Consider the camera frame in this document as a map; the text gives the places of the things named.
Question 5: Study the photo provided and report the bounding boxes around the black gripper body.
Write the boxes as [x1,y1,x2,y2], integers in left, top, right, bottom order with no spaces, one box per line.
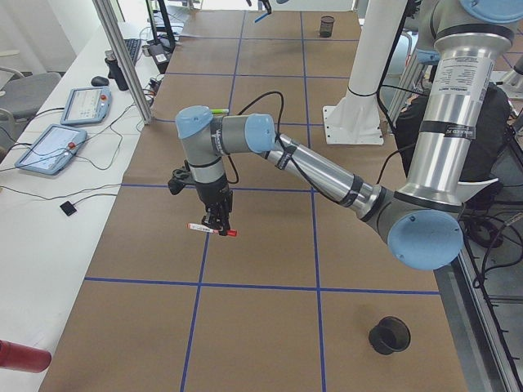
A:
[195,179,233,215]

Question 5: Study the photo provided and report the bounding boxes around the red and white marker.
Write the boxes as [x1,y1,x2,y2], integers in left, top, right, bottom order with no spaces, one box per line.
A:
[186,223,238,237]

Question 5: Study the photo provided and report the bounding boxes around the blue highlighter marker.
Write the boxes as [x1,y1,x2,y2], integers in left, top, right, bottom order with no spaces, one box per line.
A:
[253,13,270,24]

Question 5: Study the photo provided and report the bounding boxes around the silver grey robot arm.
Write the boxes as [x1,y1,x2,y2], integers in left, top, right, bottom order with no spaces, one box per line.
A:
[168,1,522,270]

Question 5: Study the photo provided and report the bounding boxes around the small black square device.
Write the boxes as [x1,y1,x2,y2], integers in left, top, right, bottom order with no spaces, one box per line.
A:
[60,201,77,216]

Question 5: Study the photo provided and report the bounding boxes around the far blue teach pendant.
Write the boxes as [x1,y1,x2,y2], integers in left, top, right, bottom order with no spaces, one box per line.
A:
[60,87,112,126]

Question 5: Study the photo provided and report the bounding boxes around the blue teach pendant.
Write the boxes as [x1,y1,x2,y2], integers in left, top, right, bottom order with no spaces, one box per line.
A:
[60,87,112,126]
[15,124,87,176]

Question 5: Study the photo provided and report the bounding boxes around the black thermos bottle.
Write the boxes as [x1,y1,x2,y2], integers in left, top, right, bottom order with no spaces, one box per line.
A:
[105,58,129,91]

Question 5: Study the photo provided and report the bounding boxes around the black computer mouse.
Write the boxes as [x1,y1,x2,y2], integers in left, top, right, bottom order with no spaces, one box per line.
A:
[91,76,110,87]

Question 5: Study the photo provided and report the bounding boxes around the near blue teach pendant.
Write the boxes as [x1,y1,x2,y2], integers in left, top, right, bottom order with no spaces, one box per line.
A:
[15,124,87,176]

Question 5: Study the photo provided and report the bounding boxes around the black keyboard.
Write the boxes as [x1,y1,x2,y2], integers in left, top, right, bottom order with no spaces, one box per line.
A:
[124,38,142,65]

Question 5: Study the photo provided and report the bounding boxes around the black round pencil cup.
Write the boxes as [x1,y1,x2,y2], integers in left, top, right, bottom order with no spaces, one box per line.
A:
[369,316,411,355]

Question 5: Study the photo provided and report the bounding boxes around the black mesh pencil cup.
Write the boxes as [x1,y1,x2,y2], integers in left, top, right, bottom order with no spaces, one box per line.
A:
[319,16,335,38]

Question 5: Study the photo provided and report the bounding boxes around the grey office chair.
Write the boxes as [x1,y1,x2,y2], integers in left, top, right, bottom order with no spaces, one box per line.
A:
[1,67,61,121]

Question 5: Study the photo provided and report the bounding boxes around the red cylinder bottle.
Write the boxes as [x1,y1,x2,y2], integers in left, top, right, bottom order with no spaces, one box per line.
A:
[1,341,51,373]

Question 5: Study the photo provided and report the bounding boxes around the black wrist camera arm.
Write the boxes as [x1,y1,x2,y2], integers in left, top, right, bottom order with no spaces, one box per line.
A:
[168,160,195,195]

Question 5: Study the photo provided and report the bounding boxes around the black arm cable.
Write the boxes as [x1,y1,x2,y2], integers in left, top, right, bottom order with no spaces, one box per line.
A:
[225,91,409,205]

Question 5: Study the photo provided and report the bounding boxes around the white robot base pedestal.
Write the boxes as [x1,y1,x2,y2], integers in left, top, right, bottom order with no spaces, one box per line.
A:
[323,0,408,145]

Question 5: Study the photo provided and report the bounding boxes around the aluminium frame post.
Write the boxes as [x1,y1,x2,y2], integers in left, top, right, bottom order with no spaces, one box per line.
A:
[92,0,152,124]

